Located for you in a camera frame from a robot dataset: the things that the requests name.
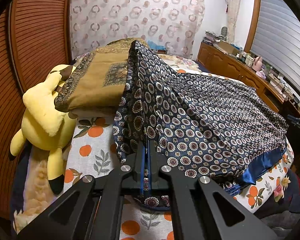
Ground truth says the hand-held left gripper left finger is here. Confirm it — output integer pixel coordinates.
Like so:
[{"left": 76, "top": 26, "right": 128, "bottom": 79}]
[{"left": 16, "top": 141, "right": 147, "bottom": 240}]

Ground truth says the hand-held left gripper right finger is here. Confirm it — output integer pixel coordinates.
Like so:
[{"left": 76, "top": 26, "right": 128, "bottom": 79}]
[{"left": 149, "top": 141, "right": 278, "bottom": 240}]

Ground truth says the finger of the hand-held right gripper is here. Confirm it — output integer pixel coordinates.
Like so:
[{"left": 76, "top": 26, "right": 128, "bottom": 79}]
[{"left": 287, "top": 114, "right": 300, "bottom": 131}]

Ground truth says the navy patterned satin pajama top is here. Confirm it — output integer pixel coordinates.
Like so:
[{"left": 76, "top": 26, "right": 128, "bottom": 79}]
[{"left": 112, "top": 40, "right": 290, "bottom": 208}]

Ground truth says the pink thermos jug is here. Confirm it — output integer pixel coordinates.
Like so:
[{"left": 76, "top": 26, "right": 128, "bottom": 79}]
[{"left": 254, "top": 56, "right": 264, "bottom": 71}]

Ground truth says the group of small bottles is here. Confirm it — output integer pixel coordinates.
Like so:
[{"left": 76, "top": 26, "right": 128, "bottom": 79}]
[{"left": 236, "top": 51, "right": 254, "bottom": 64}]

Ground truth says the grey window blind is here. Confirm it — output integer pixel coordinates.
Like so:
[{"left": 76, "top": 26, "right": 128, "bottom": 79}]
[{"left": 250, "top": 0, "right": 300, "bottom": 80}]

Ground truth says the olive gold patterned pillow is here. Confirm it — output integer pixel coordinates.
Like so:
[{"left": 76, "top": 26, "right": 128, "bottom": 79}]
[{"left": 54, "top": 39, "right": 150, "bottom": 118}]

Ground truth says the wooden sideboard cabinet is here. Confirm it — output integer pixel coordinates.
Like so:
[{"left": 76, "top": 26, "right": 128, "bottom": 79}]
[{"left": 197, "top": 41, "right": 300, "bottom": 118}]

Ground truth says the cream fleece blanket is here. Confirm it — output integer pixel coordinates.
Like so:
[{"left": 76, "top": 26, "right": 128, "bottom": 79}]
[{"left": 21, "top": 150, "right": 73, "bottom": 227}]

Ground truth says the cardboard box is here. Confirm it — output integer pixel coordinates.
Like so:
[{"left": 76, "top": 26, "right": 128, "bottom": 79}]
[{"left": 214, "top": 40, "right": 238, "bottom": 56}]

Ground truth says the yellow plush toy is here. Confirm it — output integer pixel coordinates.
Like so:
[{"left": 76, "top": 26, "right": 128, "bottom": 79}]
[{"left": 10, "top": 64, "right": 78, "bottom": 195}]

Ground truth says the floral quilt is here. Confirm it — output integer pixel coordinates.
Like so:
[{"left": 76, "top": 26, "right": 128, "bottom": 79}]
[{"left": 157, "top": 52, "right": 201, "bottom": 74}]

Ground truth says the blue cloth on box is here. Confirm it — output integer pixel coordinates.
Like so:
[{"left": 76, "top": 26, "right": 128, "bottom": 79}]
[{"left": 149, "top": 41, "right": 167, "bottom": 54}]

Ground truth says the pile of folded cloths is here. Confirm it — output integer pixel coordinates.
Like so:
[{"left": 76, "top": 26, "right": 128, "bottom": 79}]
[{"left": 203, "top": 30, "right": 227, "bottom": 43}]

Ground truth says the tied floral drape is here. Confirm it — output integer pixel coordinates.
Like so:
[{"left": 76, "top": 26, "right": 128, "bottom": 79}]
[{"left": 226, "top": 0, "right": 242, "bottom": 43}]

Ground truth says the sheer circle-print curtain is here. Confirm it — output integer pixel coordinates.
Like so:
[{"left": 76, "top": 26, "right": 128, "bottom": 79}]
[{"left": 70, "top": 0, "right": 205, "bottom": 58}]

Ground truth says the wooden louvered wardrobe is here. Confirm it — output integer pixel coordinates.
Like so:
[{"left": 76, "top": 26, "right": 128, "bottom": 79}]
[{"left": 0, "top": 0, "right": 73, "bottom": 220}]

